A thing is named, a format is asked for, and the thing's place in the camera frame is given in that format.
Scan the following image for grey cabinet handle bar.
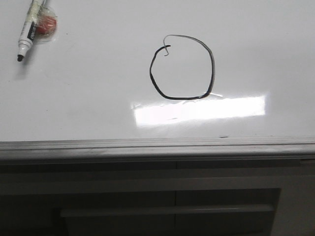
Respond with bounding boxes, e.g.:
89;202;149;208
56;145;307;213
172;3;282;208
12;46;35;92
60;204;275;218

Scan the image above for grey aluminium whiteboard frame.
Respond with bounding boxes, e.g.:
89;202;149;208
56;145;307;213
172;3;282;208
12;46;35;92
0;136;315;165

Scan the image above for red magnet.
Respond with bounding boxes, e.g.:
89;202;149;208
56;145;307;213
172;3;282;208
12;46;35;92
36;6;58;42

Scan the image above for grey cabinet with recessed panel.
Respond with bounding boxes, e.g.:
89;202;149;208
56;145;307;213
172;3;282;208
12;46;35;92
0;159;315;236

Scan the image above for white black whiteboard marker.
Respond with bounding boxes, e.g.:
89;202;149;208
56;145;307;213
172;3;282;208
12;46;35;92
17;0;49;62

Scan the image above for white whiteboard surface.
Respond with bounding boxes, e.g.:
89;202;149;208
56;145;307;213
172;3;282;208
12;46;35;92
0;0;315;141

